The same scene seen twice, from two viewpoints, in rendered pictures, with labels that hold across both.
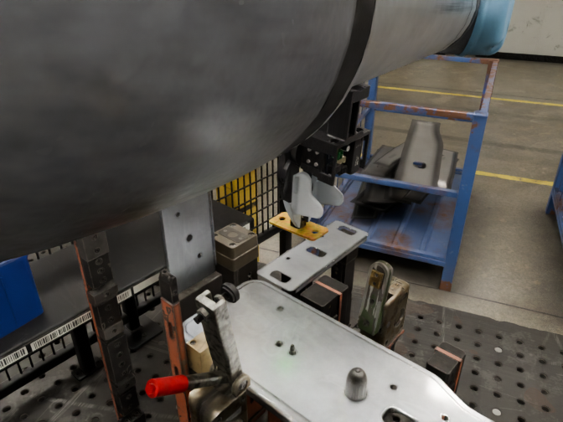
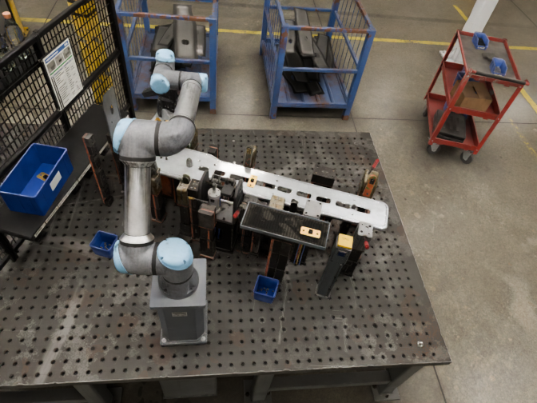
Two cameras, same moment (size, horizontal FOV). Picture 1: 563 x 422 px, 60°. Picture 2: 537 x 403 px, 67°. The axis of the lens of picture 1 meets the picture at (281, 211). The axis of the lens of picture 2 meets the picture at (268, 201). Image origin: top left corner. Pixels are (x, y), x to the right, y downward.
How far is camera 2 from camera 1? 134 cm
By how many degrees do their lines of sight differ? 33
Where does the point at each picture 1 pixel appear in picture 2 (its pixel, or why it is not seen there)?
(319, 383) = (178, 165)
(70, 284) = (74, 157)
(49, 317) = (77, 169)
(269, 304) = not seen: hidden behind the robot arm
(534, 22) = not seen: outside the picture
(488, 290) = (234, 109)
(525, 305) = (252, 113)
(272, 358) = (161, 162)
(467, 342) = (222, 140)
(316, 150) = (168, 104)
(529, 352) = (244, 138)
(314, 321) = not seen: hidden behind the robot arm
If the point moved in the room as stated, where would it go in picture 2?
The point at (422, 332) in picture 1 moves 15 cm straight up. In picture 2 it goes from (204, 141) to (204, 123)
